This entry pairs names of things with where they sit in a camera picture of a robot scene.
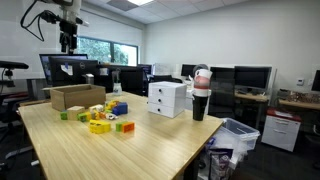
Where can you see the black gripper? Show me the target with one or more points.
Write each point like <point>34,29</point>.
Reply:
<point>68,31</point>

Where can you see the brown cardboard box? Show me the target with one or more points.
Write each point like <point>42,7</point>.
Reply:
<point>78,96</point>

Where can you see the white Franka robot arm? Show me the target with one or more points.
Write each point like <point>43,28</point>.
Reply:
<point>68,5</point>

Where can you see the black Dell monitor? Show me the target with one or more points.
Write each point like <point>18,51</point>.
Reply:
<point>75,71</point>

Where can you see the office window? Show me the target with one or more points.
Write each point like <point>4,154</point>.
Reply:
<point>110,52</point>

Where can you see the plain wooden block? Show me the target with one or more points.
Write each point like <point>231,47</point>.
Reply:
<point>76,112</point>

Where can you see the white toy block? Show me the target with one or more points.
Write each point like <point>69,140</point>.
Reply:
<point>96,108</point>

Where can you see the green and yellow block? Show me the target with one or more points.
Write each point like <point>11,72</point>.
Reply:
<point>84,117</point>

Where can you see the tall yellow toy block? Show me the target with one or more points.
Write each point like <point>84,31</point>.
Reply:
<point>110,105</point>

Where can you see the black monitor back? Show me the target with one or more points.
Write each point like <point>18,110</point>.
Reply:
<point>131,80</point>

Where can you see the green flat toy piece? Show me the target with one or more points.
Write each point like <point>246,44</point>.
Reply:
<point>108,111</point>

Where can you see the small orange toy piece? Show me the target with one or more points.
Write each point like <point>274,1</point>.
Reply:
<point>102,115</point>

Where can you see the blue toy block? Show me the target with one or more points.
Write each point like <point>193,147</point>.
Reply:
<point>120,109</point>

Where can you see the ceiling light panel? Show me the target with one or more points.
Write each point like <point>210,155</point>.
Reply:
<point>140,1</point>

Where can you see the small green toy block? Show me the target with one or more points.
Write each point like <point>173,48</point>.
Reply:
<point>118,126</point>

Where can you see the orange toy block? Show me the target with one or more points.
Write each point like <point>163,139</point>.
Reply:
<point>128,127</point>

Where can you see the white three-drawer organizer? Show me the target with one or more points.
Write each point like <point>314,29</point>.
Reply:
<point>166,99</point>

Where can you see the small black desk monitor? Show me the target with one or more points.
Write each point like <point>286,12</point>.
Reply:
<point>187,70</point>

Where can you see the white and red cup stack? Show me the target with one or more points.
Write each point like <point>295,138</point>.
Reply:
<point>202,83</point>

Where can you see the black plastic cup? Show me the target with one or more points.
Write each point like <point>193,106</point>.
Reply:
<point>199,108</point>

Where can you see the plastic bin with bag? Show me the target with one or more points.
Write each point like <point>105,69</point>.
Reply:
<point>226,143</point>

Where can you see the wide black monitor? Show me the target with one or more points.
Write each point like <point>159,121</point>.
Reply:
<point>252,77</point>

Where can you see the wooden side desk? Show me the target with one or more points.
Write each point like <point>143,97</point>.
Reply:
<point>251,97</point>

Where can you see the clear plastic bin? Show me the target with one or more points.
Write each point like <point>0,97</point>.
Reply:
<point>240,131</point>

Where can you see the purple snack bag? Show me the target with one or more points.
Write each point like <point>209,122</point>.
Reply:
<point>220,165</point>

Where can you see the white red-topped filing cabinet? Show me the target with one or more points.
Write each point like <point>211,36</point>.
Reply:
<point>280,129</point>

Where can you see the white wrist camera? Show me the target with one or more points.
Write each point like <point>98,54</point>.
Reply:
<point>83,22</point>

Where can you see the white wall thermostat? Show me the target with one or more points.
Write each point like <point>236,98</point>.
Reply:
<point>300,82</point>

